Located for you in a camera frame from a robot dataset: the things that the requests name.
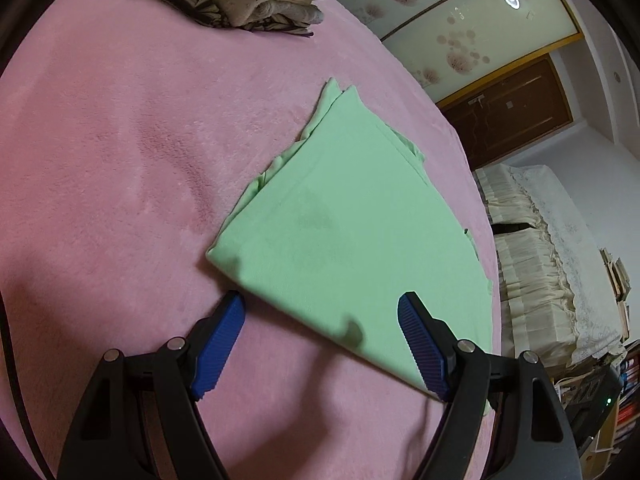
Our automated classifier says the dark brown wooden door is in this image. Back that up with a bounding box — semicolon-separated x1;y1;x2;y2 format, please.
442;54;573;170

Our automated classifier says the stack of books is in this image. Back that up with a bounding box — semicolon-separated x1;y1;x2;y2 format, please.
600;248;631;301

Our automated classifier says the floral sliding wardrobe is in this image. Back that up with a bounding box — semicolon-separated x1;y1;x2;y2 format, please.
341;0;580;102

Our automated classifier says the pink bed blanket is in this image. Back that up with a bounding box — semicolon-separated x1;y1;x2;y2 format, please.
1;0;497;479

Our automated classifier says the light green t-shirt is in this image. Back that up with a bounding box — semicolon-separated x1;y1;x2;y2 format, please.
206;80;494;387

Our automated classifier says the cream lace covered furniture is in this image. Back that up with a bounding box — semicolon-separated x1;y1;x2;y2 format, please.
474;164;626;375

